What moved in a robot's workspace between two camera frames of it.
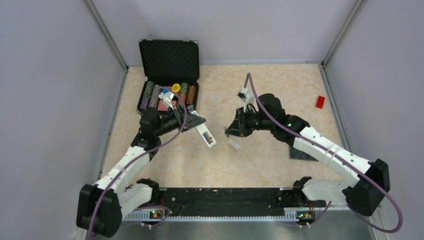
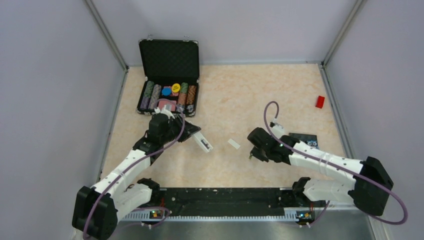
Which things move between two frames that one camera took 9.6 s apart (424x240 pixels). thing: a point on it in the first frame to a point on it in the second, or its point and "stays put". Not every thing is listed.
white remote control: [202, 128] to [202, 141]
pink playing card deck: [162, 106] stays put
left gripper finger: [193, 121] to [189, 129]
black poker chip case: [169, 65] stays put
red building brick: [320, 102] stays put
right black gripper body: [254, 121] to [260, 154]
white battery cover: [234, 144] stays put
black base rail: [234, 201] stays put
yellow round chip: [176, 87] stays put
